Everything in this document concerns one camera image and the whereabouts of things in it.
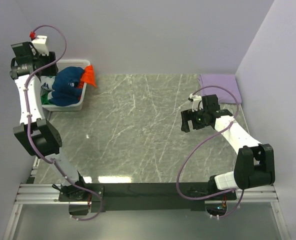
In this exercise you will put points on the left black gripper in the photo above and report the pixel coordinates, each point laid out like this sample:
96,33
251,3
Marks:
50,59

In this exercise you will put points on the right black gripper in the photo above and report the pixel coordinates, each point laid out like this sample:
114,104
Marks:
189,114

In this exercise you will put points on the blue t shirt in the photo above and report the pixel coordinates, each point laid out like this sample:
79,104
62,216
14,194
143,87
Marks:
65,83

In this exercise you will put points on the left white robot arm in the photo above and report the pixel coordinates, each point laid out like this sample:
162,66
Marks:
34,132

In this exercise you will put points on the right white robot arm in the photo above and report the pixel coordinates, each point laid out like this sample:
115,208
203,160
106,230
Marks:
254,166

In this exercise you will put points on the green t shirt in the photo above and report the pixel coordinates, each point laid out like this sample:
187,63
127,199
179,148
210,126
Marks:
44,99

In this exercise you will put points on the white plastic laundry basket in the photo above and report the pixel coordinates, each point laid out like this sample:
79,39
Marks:
72,103

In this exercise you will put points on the orange t shirt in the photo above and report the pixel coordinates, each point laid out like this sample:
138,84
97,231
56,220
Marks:
88,77

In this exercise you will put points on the folded purple t shirt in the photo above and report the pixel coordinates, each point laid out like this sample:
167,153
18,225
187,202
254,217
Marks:
226,81

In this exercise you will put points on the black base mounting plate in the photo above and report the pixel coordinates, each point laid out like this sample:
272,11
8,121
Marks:
107,197

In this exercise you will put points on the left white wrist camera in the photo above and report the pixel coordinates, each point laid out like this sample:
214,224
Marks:
40,43

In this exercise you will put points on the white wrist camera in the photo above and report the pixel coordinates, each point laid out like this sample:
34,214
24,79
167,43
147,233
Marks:
40,43
196,102

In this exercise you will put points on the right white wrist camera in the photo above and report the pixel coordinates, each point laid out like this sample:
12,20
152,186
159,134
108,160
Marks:
196,102

